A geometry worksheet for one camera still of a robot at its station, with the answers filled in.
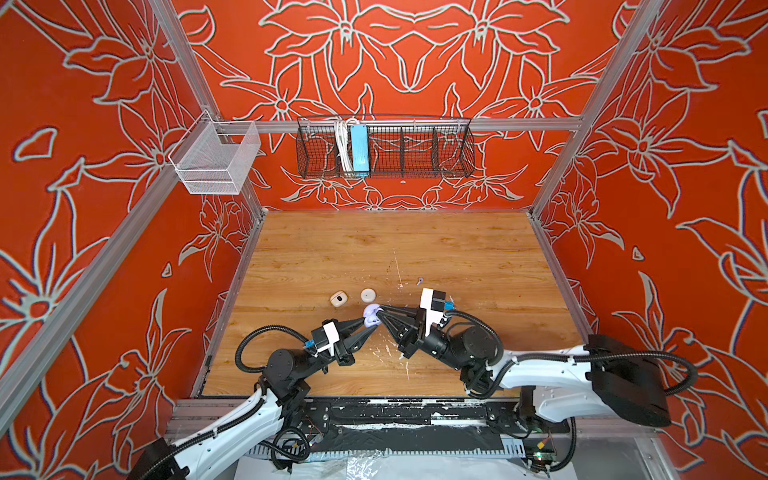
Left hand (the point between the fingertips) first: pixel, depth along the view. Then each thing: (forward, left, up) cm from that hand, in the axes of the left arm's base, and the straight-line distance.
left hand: (371, 321), depth 62 cm
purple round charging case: (0, 0, +2) cm, 2 cm away
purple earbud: (+27, -14, -25) cm, 39 cm away
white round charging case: (+20, +3, -25) cm, 33 cm away
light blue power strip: (+52, +7, +8) cm, 53 cm away
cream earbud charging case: (+18, +12, -24) cm, 32 cm away
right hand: (-1, -1, +4) cm, 4 cm away
